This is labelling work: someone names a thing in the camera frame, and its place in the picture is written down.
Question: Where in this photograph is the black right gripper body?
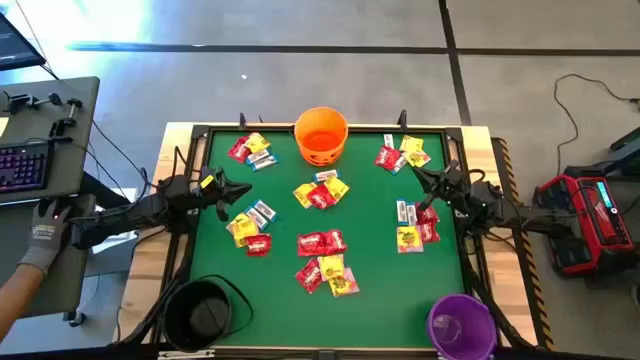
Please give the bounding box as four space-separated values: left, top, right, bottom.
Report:
437 162 484 216

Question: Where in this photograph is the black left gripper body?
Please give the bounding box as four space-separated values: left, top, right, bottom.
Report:
197 166 236 209

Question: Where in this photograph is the red Skittles candy pack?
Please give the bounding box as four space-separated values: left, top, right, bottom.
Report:
227 135 252 165
374 145 403 172
296 232 329 258
418 221 442 245
307 184 337 210
294 257 325 295
322 228 349 255
244 233 273 258
415 203 441 226

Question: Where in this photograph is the black plastic bucket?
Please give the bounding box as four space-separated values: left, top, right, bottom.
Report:
160 273 254 353

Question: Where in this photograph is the person's forearm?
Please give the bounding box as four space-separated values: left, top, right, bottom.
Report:
0 262 51 344

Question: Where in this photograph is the orange pumpkin face bucket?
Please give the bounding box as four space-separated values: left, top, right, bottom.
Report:
293 106 350 168

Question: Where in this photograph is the green table mat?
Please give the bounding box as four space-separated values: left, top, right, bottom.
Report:
189 130 466 349

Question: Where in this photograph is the purple plastic bucket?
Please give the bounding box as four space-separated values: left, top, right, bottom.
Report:
426 293 499 360

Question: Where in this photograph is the yellow black hazard strip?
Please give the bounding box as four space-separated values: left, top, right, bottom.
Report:
492 137 555 351

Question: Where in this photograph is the red black tool box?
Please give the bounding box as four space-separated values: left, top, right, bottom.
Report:
533 173 637 279

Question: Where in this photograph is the grey desk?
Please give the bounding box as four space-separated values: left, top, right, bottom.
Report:
0 75 101 321

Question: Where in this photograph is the dark equipment case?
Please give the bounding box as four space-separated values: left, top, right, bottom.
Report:
564 127 640 181

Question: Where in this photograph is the black desk clamp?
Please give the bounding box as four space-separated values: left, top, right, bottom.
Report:
48 97 85 140
4 91 64 115

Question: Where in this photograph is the black desk foot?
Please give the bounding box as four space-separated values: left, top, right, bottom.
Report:
62 309 87 329

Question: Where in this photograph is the person's hand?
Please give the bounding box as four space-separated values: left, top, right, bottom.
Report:
17 198 72 277

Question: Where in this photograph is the backlit black keyboard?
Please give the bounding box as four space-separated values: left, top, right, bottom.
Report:
0 139 55 194

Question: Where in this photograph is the black computer monitor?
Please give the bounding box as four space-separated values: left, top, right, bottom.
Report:
0 12 47 71

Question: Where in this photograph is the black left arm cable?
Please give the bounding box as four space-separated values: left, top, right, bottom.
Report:
172 144 204 189

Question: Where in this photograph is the black table frame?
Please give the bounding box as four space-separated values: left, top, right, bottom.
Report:
149 123 501 360

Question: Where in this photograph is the black desk cable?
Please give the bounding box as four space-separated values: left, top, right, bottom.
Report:
91 119 154 190

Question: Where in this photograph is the black floor cable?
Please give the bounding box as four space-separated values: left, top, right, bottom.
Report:
552 73 640 162

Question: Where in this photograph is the metal table bracket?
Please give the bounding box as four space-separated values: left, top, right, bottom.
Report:
157 348 216 360

